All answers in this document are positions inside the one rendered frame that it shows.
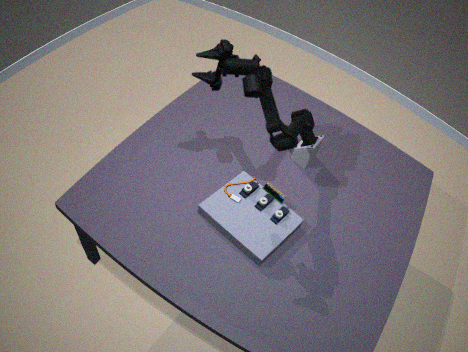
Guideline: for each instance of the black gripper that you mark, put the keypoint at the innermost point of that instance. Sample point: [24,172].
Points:
[225,65]

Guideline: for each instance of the green circuit board with pin header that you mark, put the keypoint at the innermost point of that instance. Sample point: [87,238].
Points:
[273,193]

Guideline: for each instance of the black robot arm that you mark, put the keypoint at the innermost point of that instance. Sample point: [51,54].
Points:
[257,83]

